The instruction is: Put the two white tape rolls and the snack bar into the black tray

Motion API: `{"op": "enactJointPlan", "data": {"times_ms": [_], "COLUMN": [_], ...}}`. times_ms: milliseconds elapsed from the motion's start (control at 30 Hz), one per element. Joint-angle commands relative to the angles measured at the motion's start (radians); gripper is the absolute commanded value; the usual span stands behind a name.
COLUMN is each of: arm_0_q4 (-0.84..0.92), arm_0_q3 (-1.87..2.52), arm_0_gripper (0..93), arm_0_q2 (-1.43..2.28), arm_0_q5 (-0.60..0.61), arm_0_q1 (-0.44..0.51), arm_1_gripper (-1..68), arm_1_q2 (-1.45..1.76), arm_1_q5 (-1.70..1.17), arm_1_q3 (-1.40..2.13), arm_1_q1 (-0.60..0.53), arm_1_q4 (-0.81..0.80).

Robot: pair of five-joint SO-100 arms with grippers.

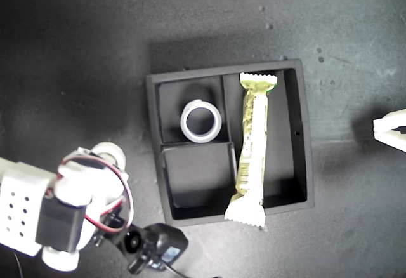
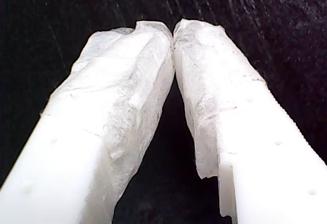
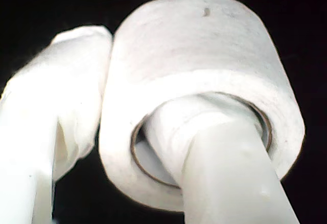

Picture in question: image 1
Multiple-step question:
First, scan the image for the large white tape roll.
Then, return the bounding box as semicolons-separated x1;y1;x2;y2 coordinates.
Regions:
180;98;223;143

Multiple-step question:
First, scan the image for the small white tape roll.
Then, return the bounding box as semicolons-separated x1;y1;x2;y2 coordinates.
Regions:
93;142;128;168

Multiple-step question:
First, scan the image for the thin black cable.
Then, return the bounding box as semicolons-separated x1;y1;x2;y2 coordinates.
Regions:
13;251;23;278

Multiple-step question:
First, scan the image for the green printed snack bar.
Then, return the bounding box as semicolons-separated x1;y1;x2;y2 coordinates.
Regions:
223;72;280;228

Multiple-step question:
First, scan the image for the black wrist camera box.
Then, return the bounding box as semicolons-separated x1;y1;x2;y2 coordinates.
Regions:
121;222;190;275

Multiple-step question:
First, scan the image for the black tray with wells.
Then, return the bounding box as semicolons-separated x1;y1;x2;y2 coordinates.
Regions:
146;58;315;229

